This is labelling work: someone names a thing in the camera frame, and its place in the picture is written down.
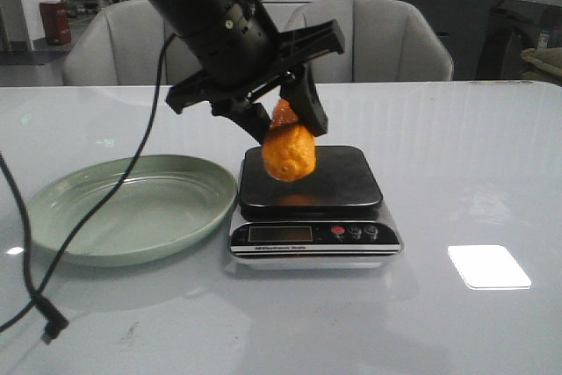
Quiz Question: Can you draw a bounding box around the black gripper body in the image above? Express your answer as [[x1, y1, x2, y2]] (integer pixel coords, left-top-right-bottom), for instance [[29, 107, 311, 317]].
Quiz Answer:
[[166, 20, 344, 114]]

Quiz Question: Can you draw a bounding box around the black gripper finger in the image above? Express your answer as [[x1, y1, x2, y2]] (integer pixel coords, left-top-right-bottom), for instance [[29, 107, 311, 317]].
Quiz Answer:
[[280, 64, 328, 137], [211, 100, 271, 144]]

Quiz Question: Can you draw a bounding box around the orange corn cob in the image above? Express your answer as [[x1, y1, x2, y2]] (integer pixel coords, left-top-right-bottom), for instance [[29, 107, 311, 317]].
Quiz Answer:
[[262, 98, 316, 182]]

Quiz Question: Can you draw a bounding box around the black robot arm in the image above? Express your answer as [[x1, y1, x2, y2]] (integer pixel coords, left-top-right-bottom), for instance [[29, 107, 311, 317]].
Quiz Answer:
[[148, 0, 344, 143]]

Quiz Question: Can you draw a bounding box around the grey upholstered chair right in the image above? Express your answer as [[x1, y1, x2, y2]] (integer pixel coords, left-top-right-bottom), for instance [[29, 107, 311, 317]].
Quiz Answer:
[[285, 0, 454, 83]]

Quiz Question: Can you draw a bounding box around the grey upholstered chair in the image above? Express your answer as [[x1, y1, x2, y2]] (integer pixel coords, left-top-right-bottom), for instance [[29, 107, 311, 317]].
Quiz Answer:
[[61, 0, 203, 86], [285, 0, 454, 83]]

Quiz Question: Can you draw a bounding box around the green oval plate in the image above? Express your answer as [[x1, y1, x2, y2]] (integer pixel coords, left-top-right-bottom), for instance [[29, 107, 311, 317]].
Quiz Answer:
[[27, 155, 237, 267]]

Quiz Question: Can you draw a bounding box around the black silver kitchen scale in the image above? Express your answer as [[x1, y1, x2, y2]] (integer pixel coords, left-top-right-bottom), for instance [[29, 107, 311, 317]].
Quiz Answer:
[[227, 146, 404, 270]]

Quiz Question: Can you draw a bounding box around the grey upholstered chair left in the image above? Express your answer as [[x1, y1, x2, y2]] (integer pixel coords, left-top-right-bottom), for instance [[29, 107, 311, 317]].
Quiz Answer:
[[61, 0, 203, 86]]

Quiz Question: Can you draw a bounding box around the black appliance box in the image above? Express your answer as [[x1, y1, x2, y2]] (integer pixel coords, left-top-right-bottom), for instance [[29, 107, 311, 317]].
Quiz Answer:
[[476, 0, 561, 80]]

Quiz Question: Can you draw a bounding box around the beige folded cushion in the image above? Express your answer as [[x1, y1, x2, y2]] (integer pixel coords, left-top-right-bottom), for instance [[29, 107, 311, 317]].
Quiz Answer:
[[520, 47, 562, 86]]

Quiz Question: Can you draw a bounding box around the red bin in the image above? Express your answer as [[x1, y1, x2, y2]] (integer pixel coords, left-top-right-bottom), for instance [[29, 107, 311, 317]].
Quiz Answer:
[[40, 1, 71, 46]]

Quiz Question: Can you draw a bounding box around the black cable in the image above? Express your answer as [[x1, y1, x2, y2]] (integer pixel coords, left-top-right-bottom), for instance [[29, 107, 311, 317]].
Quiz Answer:
[[0, 34, 177, 346]]

